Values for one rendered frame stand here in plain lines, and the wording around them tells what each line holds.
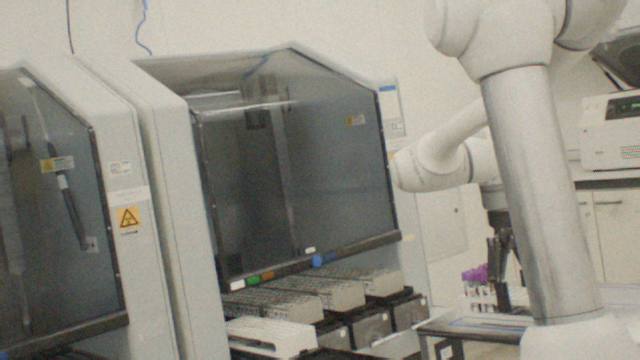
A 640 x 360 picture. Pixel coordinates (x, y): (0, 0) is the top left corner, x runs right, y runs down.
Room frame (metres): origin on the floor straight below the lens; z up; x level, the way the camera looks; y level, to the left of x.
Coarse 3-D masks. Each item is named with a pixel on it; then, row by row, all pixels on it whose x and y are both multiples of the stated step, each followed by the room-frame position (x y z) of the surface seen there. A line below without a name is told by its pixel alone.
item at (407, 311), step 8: (400, 296) 2.11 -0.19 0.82; (408, 296) 2.12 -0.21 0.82; (416, 296) 2.12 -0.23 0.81; (424, 296) 2.13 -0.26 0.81; (376, 304) 2.12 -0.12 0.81; (384, 304) 2.10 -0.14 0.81; (392, 304) 2.07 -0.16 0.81; (400, 304) 2.08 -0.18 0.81; (408, 304) 2.09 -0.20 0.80; (416, 304) 2.11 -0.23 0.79; (424, 304) 2.13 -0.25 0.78; (392, 312) 2.06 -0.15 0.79; (400, 312) 2.07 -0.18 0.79; (408, 312) 2.09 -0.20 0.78; (416, 312) 2.11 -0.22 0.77; (424, 312) 2.13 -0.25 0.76; (392, 320) 2.06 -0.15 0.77; (400, 320) 2.06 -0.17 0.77; (408, 320) 2.08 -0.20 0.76; (416, 320) 2.09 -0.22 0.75; (424, 320) 2.12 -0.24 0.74; (400, 328) 2.06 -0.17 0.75; (408, 328) 2.08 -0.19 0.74
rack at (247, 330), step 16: (240, 320) 1.96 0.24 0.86; (256, 320) 1.93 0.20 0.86; (272, 320) 1.90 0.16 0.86; (240, 336) 1.93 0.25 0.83; (256, 336) 1.79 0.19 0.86; (272, 336) 1.74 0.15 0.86; (288, 336) 1.72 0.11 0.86; (304, 336) 1.75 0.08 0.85; (272, 352) 1.75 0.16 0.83; (288, 352) 1.71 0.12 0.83
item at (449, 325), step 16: (608, 288) 1.85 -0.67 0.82; (624, 288) 1.83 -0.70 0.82; (608, 304) 1.72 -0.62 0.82; (624, 304) 1.70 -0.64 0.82; (432, 320) 1.82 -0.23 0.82; (448, 320) 1.80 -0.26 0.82; (624, 320) 1.59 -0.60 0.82; (432, 336) 1.75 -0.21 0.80; (448, 336) 1.72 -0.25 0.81; (464, 336) 1.69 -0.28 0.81; (480, 336) 1.66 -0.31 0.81; (496, 336) 1.63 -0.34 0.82; (512, 336) 1.60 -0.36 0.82; (432, 352) 1.78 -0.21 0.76
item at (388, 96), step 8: (384, 88) 2.24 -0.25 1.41; (392, 88) 2.26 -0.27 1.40; (384, 96) 2.24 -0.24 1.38; (392, 96) 2.26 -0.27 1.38; (384, 104) 2.23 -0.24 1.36; (392, 104) 2.25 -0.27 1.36; (384, 112) 2.23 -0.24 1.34; (392, 112) 2.25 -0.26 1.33; (400, 120) 2.27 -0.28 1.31; (392, 128) 2.24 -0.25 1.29; (400, 128) 2.26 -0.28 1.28; (392, 152) 2.23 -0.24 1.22; (408, 240) 2.24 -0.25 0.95
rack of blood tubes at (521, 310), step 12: (516, 288) 1.75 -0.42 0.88; (468, 300) 1.74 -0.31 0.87; (480, 300) 1.72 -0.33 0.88; (492, 300) 1.70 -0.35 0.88; (516, 300) 1.65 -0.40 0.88; (528, 300) 1.63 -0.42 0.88; (468, 312) 1.75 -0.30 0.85; (480, 312) 1.74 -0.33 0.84; (516, 312) 1.73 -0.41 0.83; (528, 312) 1.74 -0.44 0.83; (504, 324) 1.69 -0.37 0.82; (516, 324) 1.66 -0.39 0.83; (528, 324) 1.64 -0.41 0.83
